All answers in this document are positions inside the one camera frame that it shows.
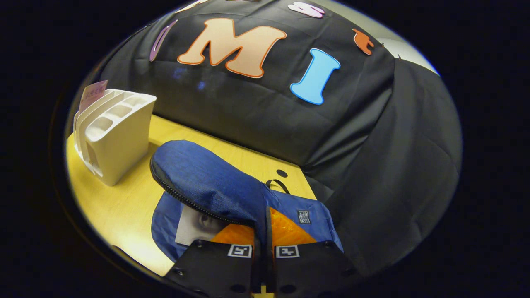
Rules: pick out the black backdrop cloth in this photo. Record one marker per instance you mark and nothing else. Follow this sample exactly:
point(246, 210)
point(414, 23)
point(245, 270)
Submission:
point(269, 116)

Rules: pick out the grey face cover book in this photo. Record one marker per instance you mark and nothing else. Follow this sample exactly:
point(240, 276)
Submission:
point(192, 225)

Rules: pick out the blue schoolbag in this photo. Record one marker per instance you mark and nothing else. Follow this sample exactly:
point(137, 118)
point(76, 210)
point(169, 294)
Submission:
point(211, 178)

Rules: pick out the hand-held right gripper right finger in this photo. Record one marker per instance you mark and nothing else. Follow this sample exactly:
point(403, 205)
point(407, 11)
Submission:
point(306, 269)

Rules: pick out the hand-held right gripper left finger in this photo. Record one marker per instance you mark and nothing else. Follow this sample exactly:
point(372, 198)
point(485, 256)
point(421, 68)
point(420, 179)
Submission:
point(215, 269)

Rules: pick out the white bookshelf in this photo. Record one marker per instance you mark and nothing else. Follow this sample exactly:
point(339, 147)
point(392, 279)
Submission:
point(120, 140)

